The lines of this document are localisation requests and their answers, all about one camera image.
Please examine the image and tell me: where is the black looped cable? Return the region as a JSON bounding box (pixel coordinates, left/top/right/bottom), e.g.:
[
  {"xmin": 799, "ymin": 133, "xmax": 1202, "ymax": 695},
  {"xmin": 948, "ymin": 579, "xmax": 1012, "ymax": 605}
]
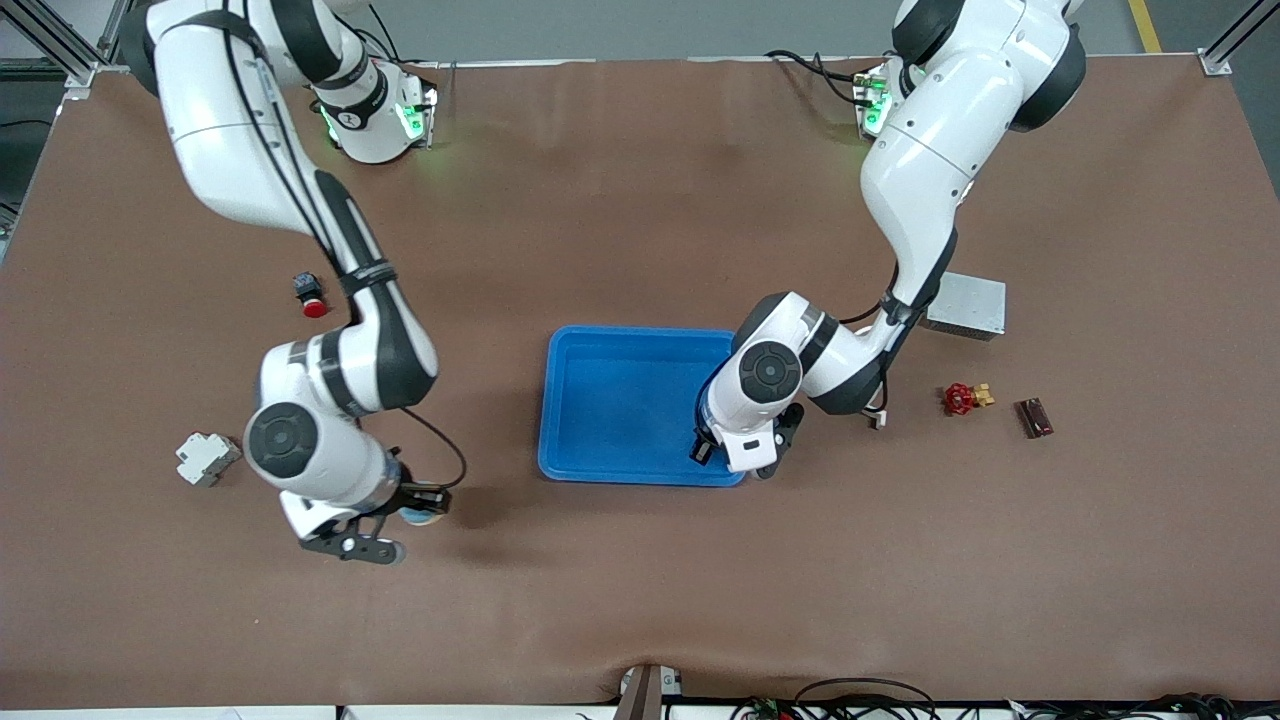
[{"xmin": 793, "ymin": 677, "xmax": 939, "ymax": 720}]

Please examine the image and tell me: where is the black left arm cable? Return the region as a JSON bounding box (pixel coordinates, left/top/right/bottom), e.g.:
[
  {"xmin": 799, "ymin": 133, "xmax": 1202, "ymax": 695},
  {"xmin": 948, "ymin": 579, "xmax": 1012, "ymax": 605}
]
[{"xmin": 838, "ymin": 180, "xmax": 976, "ymax": 413}]

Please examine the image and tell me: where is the black cable bundle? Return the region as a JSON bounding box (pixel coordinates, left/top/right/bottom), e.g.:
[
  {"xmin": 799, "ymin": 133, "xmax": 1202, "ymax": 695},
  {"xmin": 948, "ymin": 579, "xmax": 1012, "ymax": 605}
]
[{"xmin": 1005, "ymin": 692, "xmax": 1280, "ymax": 720}]

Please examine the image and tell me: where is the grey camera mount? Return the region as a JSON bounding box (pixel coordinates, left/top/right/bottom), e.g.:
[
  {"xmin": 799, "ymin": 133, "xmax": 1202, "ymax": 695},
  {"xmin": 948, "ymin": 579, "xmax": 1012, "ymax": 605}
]
[{"xmin": 618, "ymin": 664, "xmax": 685, "ymax": 720}]

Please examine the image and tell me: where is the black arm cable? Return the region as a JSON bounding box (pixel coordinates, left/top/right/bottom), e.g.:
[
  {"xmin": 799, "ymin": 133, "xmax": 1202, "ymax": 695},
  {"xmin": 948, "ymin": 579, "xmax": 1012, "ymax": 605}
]
[
  {"xmin": 225, "ymin": 20, "xmax": 469, "ymax": 493},
  {"xmin": 838, "ymin": 180, "xmax": 976, "ymax": 413}
]

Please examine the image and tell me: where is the aluminium frame post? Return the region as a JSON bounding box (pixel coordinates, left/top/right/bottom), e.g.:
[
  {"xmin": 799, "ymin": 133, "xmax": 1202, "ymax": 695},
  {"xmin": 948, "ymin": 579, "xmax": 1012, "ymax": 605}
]
[
  {"xmin": 0, "ymin": 0, "xmax": 136, "ymax": 103},
  {"xmin": 1198, "ymin": 0, "xmax": 1280, "ymax": 78}
]

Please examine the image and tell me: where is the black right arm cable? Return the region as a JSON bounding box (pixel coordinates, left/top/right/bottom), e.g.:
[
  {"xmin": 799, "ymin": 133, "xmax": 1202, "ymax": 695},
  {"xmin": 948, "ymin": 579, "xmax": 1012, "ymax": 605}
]
[{"xmin": 225, "ymin": 20, "xmax": 469, "ymax": 493}]

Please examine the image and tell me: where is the brown table mat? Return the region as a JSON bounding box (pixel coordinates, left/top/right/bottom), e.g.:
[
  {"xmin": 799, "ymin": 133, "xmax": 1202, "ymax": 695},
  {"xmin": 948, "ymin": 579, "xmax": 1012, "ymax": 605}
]
[{"xmin": 0, "ymin": 55, "xmax": 1280, "ymax": 711}]

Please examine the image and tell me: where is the white circuit breaker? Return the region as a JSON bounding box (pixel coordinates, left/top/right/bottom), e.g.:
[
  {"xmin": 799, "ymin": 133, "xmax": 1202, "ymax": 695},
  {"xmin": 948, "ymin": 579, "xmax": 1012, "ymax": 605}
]
[{"xmin": 176, "ymin": 432, "xmax": 243, "ymax": 488}]

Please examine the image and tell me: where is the silver metal box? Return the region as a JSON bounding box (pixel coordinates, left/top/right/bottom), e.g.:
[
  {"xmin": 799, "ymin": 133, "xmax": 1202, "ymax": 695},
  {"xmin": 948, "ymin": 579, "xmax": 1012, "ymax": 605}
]
[{"xmin": 928, "ymin": 272, "xmax": 1007, "ymax": 342}]

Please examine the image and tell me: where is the black base cable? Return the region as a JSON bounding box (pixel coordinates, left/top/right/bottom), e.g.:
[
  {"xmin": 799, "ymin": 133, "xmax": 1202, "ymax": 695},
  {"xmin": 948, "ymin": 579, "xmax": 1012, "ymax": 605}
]
[
  {"xmin": 764, "ymin": 49, "xmax": 873, "ymax": 107},
  {"xmin": 365, "ymin": 5, "xmax": 442, "ymax": 73}
]

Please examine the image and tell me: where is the blue plastic tray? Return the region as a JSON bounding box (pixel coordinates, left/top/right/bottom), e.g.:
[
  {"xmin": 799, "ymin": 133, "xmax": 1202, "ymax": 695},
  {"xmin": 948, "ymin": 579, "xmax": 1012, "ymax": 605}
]
[{"xmin": 538, "ymin": 327, "xmax": 749, "ymax": 488}]

